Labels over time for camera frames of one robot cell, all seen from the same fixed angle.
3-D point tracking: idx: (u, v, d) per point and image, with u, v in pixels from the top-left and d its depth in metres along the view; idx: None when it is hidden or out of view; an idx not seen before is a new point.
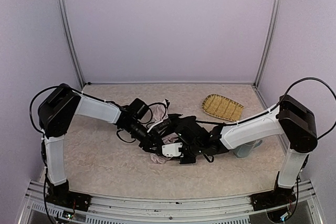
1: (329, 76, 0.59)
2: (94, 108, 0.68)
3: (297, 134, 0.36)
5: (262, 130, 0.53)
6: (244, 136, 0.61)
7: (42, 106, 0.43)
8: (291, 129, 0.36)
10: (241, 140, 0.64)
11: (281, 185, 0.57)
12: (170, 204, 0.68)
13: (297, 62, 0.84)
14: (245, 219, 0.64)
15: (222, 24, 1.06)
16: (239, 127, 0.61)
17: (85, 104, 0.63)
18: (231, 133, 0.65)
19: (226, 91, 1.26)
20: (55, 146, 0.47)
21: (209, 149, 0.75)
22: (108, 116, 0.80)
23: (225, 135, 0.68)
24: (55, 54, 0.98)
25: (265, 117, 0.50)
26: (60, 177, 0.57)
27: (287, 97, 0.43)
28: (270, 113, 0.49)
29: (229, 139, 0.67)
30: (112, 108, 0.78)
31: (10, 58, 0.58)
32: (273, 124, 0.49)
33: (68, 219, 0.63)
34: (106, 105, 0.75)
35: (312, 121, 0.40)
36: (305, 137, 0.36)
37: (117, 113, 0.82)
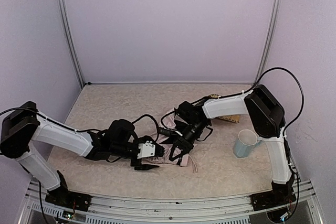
1: (329, 75, 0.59)
2: (60, 138, 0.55)
3: (260, 117, 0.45)
5: (233, 106, 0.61)
6: (220, 109, 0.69)
7: (5, 124, 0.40)
8: (254, 110, 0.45)
10: (217, 113, 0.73)
11: (275, 180, 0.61)
12: (170, 204, 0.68)
13: (297, 62, 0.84)
14: (245, 219, 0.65)
15: (222, 24, 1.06)
16: (219, 100, 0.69)
17: (46, 133, 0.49)
18: (210, 104, 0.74)
19: (226, 91, 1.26)
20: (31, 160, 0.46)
21: (194, 116, 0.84)
22: (77, 149, 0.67)
23: (207, 105, 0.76)
24: (55, 54, 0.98)
25: (238, 96, 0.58)
26: (51, 181, 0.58)
27: (262, 88, 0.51)
28: (243, 94, 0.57)
29: (208, 109, 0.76)
30: (81, 142, 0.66)
31: (10, 57, 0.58)
32: (241, 104, 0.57)
33: (68, 219, 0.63)
34: (75, 137, 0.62)
35: (279, 112, 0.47)
36: (265, 122, 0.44)
37: (88, 147, 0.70)
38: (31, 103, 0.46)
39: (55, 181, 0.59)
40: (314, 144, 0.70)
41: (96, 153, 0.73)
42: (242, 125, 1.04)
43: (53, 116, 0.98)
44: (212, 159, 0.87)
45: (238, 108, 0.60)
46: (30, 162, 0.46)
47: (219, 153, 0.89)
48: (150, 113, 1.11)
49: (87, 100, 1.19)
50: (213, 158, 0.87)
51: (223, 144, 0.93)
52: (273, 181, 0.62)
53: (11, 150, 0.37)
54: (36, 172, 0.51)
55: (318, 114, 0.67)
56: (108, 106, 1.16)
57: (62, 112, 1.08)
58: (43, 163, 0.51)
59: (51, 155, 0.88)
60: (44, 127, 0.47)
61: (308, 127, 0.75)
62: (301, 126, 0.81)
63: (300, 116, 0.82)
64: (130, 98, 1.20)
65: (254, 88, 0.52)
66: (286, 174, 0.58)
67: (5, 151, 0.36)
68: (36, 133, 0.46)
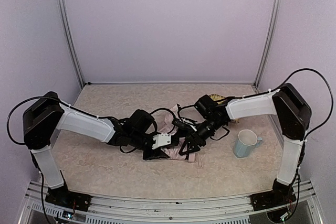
1: (329, 75, 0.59)
2: (83, 124, 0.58)
3: (287, 116, 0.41)
5: (259, 106, 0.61)
6: (244, 108, 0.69)
7: (26, 115, 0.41)
8: (282, 109, 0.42)
10: (241, 113, 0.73)
11: (279, 180, 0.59)
12: (170, 204, 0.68)
13: (297, 62, 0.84)
14: (245, 219, 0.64)
15: (222, 24, 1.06)
16: (243, 99, 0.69)
17: (70, 120, 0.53)
18: (234, 104, 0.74)
19: (226, 91, 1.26)
20: (43, 156, 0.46)
21: (216, 115, 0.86)
22: (100, 136, 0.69)
23: (230, 105, 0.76)
24: (55, 54, 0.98)
25: (264, 95, 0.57)
26: (56, 182, 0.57)
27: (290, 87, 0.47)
28: (270, 93, 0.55)
29: (232, 109, 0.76)
30: (103, 127, 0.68)
31: (10, 57, 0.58)
32: (268, 103, 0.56)
33: (68, 219, 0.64)
34: (97, 123, 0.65)
35: (307, 113, 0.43)
36: (293, 122, 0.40)
37: (110, 131, 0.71)
38: (52, 93, 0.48)
39: (61, 180, 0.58)
40: (314, 143, 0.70)
41: (117, 139, 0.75)
42: (242, 125, 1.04)
43: None
44: (212, 159, 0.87)
45: (264, 108, 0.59)
46: (44, 155, 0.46)
47: (218, 153, 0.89)
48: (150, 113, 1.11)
49: (87, 100, 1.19)
50: (213, 158, 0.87)
51: (223, 144, 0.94)
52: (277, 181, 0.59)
53: (34, 141, 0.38)
54: (44, 169, 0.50)
55: (318, 115, 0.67)
56: (108, 106, 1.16)
57: None
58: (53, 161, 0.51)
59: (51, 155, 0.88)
60: (67, 114, 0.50)
61: (308, 128, 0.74)
62: None
63: None
64: (130, 98, 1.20)
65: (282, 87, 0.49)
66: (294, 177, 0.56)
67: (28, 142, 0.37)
68: (60, 121, 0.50)
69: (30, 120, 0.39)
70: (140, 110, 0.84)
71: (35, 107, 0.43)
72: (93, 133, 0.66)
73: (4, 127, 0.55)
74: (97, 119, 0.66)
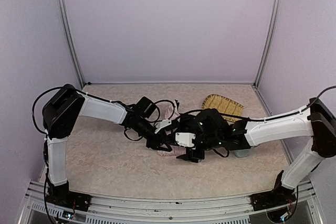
1: (329, 75, 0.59)
2: (101, 108, 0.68)
3: (324, 138, 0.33)
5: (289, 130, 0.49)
6: (271, 134, 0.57)
7: (46, 107, 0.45)
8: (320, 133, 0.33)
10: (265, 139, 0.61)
11: (285, 184, 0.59)
12: (169, 204, 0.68)
13: (297, 61, 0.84)
14: (245, 219, 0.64)
15: (222, 23, 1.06)
16: (268, 124, 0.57)
17: (91, 105, 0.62)
18: (256, 130, 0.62)
19: (226, 91, 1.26)
20: (58, 147, 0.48)
21: (231, 144, 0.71)
22: (115, 117, 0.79)
23: (251, 131, 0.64)
24: (55, 54, 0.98)
25: (295, 117, 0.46)
26: (60, 178, 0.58)
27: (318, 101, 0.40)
28: (301, 113, 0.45)
29: (254, 136, 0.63)
30: (117, 109, 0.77)
31: (10, 57, 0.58)
32: (301, 126, 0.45)
33: (68, 219, 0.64)
34: (112, 106, 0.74)
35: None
36: (329, 144, 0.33)
37: (123, 113, 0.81)
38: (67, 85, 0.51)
39: (65, 175, 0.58)
40: None
41: (128, 119, 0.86)
42: None
43: None
44: (212, 159, 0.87)
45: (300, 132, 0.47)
46: (59, 147, 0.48)
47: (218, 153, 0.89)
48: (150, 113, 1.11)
49: None
50: (213, 158, 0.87)
51: None
52: (282, 185, 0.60)
53: (61, 130, 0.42)
54: (56, 162, 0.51)
55: None
56: None
57: None
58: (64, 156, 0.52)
59: None
60: (87, 100, 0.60)
61: None
62: None
63: None
64: (130, 98, 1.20)
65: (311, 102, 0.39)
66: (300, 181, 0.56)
67: (55, 131, 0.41)
68: (82, 107, 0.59)
69: (53, 111, 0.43)
70: (143, 98, 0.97)
71: (55, 98, 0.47)
72: (109, 116, 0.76)
73: (3, 127, 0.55)
74: (112, 104, 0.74)
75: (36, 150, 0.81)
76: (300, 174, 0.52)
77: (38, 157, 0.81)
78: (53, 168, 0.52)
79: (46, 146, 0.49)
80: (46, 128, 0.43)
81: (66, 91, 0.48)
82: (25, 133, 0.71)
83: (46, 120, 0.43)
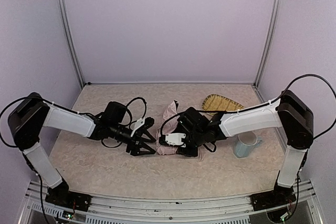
1: (329, 75, 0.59)
2: (66, 121, 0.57)
3: (294, 128, 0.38)
5: (260, 120, 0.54)
6: (242, 124, 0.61)
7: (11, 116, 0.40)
8: (287, 121, 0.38)
10: (238, 129, 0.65)
11: (280, 183, 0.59)
12: (170, 204, 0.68)
13: (297, 62, 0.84)
14: (245, 219, 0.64)
15: (222, 24, 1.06)
16: (239, 115, 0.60)
17: (55, 117, 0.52)
18: (230, 120, 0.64)
19: (226, 91, 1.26)
20: (37, 157, 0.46)
21: (208, 135, 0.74)
22: (83, 130, 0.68)
23: (225, 122, 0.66)
24: (55, 54, 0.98)
25: (265, 108, 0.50)
26: (53, 180, 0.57)
27: (289, 92, 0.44)
28: (271, 104, 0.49)
29: (228, 127, 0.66)
30: (84, 121, 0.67)
31: (10, 57, 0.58)
32: (271, 117, 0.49)
33: (68, 219, 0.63)
34: (79, 118, 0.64)
35: (311, 119, 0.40)
36: (302, 134, 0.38)
37: (92, 125, 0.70)
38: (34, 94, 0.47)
39: (57, 177, 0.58)
40: (314, 143, 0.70)
41: (97, 134, 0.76)
42: None
43: None
44: (212, 159, 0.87)
45: (269, 122, 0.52)
46: (38, 155, 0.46)
47: (218, 153, 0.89)
48: (150, 113, 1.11)
49: (87, 100, 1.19)
50: (213, 158, 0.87)
51: (223, 145, 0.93)
52: (277, 184, 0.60)
53: (24, 139, 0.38)
54: (42, 169, 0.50)
55: (318, 115, 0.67)
56: None
57: None
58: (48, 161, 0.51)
59: (51, 155, 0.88)
60: (53, 110, 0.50)
61: None
62: None
63: None
64: (130, 98, 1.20)
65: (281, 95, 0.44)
66: (294, 179, 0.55)
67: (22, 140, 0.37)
68: (46, 118, 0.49)
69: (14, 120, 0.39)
70: (111, 103, 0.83)
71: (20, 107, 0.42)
72: (76, 129, 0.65)
73: (4, 126, 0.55)
74: (79, 115, 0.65)
75: None
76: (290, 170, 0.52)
77: None
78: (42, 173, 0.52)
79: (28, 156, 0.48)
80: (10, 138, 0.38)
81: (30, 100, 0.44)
82: None
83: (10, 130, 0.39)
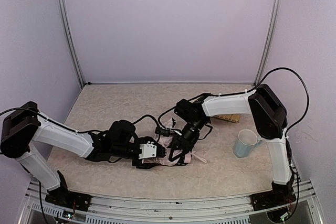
1: (329, 75, 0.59)
2: (60, 138, 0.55)
3: (263, 119, 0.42)
5: (234, 105, 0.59)
6: (221, 107, 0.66)
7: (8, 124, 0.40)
8: (258, 113, 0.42)
10: (217, 111, 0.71)
11: (276, 181, 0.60)
12: (170, 204, 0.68)
13: (298, 61, 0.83)
14: (245, 219, 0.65)
15: (222, 23, 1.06)
16: (219, 98, 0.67)
17: (48, 134, 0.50)
18: (211, 102, 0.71)
19: (226, 91, 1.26)
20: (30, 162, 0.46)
21: (192, 112, 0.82)
22: (78, 150, 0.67)
23: (207, 102, 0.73)
24: (55, 54, 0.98)
25: (240, 95, 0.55)
26: (51, 182, 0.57)
27: (265, 87, 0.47)
28: (247, 93, 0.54)
29: (208, 107, 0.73)
30: (82, 143, 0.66)
31: (10, 57, 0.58)
32: (242, 103, 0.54)
33: (68, 219, 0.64)
34: (76, 138, 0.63)
35: (281, 112, 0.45)
36: (269, 124, 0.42)
37: (89, 148, 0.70)
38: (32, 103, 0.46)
39: (54, 180, 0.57)
40: (315, 143, 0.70)
41: (96, 156, 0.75)
42: (242, 125, 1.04)
43: (53, 116, 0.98)
44: (212, 158, 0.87)
45: (241, 108, 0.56)
46: (29, 161, 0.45)
47: (218, 153, 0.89)
48: (150, 113, 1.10)
49: (87, 100, 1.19)
50: (213, 158, 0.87)
51: (223, 145, 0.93)
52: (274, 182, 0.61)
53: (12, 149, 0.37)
54: (38, 172, 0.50)
55: (318, 115, 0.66)
56: (108, 105, 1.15)
57: (62, 111, 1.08)
58: (43, 167, 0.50)
59: (51, 155, 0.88)
60: (44, 127, 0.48)
61: (309, 128, 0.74)
62: (301, 126, 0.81)
63: (299, 116, 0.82)
64: (130, 97, 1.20)
65: (257, 88, 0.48)
66: (288, 174, 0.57)
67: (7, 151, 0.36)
68: (35, 135, 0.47)
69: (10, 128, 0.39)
70: (118, 123, 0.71)
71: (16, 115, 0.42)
72: (71, 148, 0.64)
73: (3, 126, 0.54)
74: (77, 135, 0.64)
75: None
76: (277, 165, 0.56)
77: None
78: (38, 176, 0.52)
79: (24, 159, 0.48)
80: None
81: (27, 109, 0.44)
82: None
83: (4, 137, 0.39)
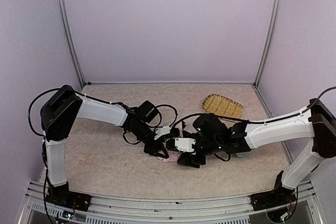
1: (329, 74, 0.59)
2: (99, 110, 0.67)
3: (324, 139, 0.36)
5: (287, 133, 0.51)
6: (270, 137, 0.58)
7: (45, 109, 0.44)
8: (327, 135, 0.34)
10: (265, 141, 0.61)
11: (285, 184, 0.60)
12: (170, 204, 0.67)
13: (298, 61, 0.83)
14: (245, 219, 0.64)
15: (222, 23, 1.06)
16: (266, 126, 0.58)
17: (88, 108, 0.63)
18: (258, 132, 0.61)
19: (226, 91, 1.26)
20: (56, 150, 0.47)
21: (231, 147, 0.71)
22: (115, 119, 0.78)
23: (251, 134, 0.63)
24: (55, 53, 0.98)
25: (296, 119, 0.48)
26: (60, 179, 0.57)
27: (318, 102, 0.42)
28: (302, 114, 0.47)
29: (254, 139, 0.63)
30: (117, 111, 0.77)
31: (10, 57, 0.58)
32: (304, 128, 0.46)
33: (68, 219, 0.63)
34: (112, 108, 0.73)
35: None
36: (332, 144, 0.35)
37: (123, 115, 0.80)
38: (67, 86, 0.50)
39: (64, 176, 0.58)
40: None
41: (129, 124, 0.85)
42: None
43: None
44: (212, 158, 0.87)
45: (298, 135, 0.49)
46: (58, 148, 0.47)
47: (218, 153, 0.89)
48: None
49: None
50: (213, 158, 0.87)
51: None
52: (282, 185, 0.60)
53: (58, 132, 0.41)
54: (54, 164, 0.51)
55: None
56: None
57: None
58: (63, 158, 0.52)
59: None
60: (85, 103, 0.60)
61: None
62: None
63: None
64: (130, 98, 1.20)
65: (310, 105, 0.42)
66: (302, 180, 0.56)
67: (53, 132, 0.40)
68: (80, 109, 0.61)
69: (51, 112, 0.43)
70: (146, 102, 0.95)
71: (53, 99, 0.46)
72: (109, 117, 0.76)
73: (4, 127, 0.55)
74: (112, 105, 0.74)
75: (36, 150, 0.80)
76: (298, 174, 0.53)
77: (38, 157, 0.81)
78: (51, 170, 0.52)
79: (45, 147, 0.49)
80: (44, 129, 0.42)
81: (64, 92, 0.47)
82: (25, 134, 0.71)
83: (44, 122, 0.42)
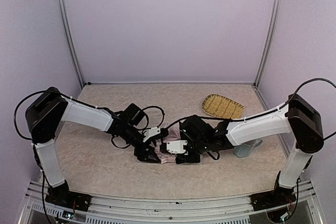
1: (329, 75, 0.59)
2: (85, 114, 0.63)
3: (304, 134, 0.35)
5: (266, 129, 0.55)
6: (250, 133, 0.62)
7: (30, 110, 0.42)
8: (303, 128, 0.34)
10: (246, 138, 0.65)
11: (282, 185, 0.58)
12: (170, 204, 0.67)
13: (298, 61, 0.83)
14: (245, 219, 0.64)
15: (222, 23, 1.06)
16: (245, 123, 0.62)
17: (73, 110, 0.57)
18: (238, 129, 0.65)
19: (226, 91, 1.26)
20: (48, 152, 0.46)
21: (216, 146, 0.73)
22: (101, 124, 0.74)
23: (232, 131, 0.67)
24: (55, 53, 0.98)
25: (274, 115, 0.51)
26: (56, 179, 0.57)
27: (296, 96, 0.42)
28: (278, 111, 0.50)
29: (235, 136, 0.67)
30: (103, 115, 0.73)
31: (10, 57, 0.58)
32: (281, 123, 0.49)
33: (68, 219, 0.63)
34: (97, 112, 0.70)
35: (318, 121, 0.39)
36: (312, 138, 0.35)
37: (109, 119, 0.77)
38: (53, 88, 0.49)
39: (62, 174, 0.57)
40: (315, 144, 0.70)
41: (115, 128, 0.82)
42: None
43: None
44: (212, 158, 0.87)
45: (276, 129, 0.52)
46: (48, 150, 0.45)
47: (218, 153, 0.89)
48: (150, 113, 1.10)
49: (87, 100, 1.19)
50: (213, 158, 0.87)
51: None
52: (279, 185, 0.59)
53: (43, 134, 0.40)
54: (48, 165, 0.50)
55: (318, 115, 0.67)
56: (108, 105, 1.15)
57: None
58: (55, 159, 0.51)
59: None
60: (71, 105, 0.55)
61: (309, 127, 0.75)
62: None
63: None
64: (130, 98, 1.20)
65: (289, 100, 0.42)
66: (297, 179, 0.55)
67: (37, 135, 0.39)
68: (65, 112, 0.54)
69: (35, 113, 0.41)
70: (131, 105, 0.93)
71: (38, 100, 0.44)
72: (94, 123, 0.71)
73: (4, 127, 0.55)
74: (97, 110, 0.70)
75: None
76: (293, 172, 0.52)
77: None
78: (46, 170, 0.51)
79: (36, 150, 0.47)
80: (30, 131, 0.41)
81: (50, 94, 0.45)
82: (25, 134, 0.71)
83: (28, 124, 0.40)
